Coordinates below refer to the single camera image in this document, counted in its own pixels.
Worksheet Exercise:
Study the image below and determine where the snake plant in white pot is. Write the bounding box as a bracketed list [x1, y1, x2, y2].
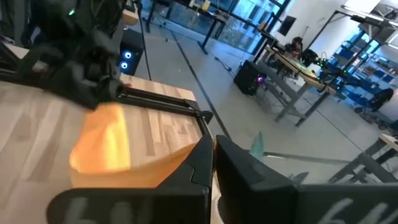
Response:
[248, 130, 310, 184]

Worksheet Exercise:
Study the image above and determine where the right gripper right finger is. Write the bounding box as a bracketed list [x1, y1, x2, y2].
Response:
[215, 134, 398, 224]

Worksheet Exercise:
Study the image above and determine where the black computer tower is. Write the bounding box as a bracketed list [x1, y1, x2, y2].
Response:
[119, 28, 145, 76]

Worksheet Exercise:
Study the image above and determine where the shelf with blue bins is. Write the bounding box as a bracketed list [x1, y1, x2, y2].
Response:
[332, 30, 398, 103]

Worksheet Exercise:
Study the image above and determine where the black computer monitor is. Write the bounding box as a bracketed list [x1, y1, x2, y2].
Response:
[277, 15, 297, 37]

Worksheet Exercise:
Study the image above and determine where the black box with purple light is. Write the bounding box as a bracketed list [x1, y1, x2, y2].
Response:
[233, 60, 267, 96]

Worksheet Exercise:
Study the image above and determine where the person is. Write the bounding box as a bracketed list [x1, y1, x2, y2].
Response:
[284, 36, 304, 57]

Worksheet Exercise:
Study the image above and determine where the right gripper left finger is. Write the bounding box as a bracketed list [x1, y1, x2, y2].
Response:
[46, 134, 215, 224]

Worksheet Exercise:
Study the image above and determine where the orange microfiber towel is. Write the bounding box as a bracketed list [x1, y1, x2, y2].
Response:
[68, 102, 200, 189]

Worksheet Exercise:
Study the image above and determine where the black office chair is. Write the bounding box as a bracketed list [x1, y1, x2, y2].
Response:
[354, 88, 395, 130]

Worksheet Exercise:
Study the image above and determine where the wooden table with grey legs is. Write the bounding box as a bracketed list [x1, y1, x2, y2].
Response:
[328, 133, 398, 184]
[254, 45, 338, 127]

